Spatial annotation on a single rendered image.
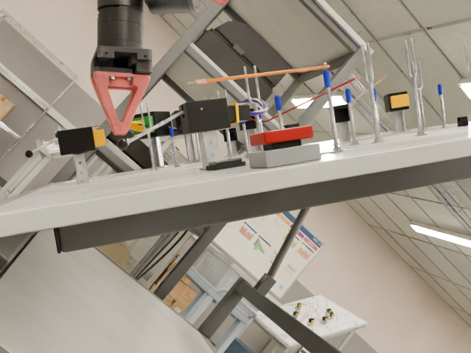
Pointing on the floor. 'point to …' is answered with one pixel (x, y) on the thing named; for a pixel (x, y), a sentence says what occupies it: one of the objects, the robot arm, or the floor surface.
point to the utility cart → (193, 311)
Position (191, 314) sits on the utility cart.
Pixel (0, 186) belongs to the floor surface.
